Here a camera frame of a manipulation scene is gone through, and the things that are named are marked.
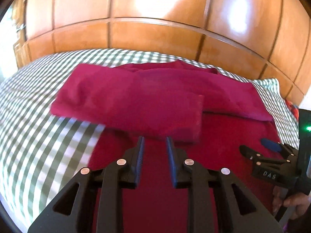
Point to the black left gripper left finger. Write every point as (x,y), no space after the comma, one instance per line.
(92,200)

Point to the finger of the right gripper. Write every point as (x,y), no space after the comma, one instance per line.
(271,145)
(249,153)

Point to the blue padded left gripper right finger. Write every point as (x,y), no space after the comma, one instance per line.
(218,201)

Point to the dark red knit garment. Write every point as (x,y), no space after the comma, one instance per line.
(207,114)

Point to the person right hand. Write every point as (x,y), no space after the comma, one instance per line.
(299,201)

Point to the multicolour plaid pillow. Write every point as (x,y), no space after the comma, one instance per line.
(293,109)

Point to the green white checkered bedsheet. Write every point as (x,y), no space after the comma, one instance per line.
(40,152)

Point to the wooden panel headboard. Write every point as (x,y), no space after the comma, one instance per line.
(256,39)

